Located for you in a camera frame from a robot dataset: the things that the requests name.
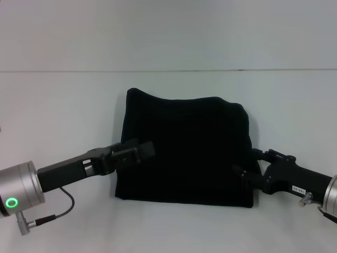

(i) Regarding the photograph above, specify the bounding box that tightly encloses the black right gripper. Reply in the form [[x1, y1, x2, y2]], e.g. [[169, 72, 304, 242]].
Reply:
[[231, 148, 333, 205]]

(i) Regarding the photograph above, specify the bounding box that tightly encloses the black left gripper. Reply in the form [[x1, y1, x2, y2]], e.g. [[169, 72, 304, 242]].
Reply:
[[36, 138, 156, 193]]

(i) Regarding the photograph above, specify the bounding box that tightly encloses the black shirt with FREE print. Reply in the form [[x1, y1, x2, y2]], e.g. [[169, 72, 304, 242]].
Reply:
[[114, 87, 264, 209]]

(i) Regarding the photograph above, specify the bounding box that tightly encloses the right arm silver cable plug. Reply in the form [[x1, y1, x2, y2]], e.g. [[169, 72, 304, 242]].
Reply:
[[297, 192, 314, 208]]

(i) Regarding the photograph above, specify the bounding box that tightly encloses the arm silver cable plug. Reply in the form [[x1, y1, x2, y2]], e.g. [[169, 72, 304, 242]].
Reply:
[[297, 192, 314, 208], [15, 211, 38, 236]]

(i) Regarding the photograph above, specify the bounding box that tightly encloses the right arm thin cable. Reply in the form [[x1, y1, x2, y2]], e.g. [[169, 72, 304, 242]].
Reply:
[[317, 206, 337, 220]]

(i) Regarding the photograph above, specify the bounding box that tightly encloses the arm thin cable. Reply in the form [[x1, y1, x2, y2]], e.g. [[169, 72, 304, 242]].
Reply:
[[317, 206, 337, 220], [36, 186, 76, 226]]

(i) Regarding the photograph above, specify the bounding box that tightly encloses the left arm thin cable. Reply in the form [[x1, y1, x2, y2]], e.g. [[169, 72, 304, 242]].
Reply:
[[36, 186, 76, 226]]

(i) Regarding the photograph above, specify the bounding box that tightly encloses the left arm silver cable plug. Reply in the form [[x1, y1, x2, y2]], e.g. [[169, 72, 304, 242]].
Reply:
[[15, 211, 38, 236]]

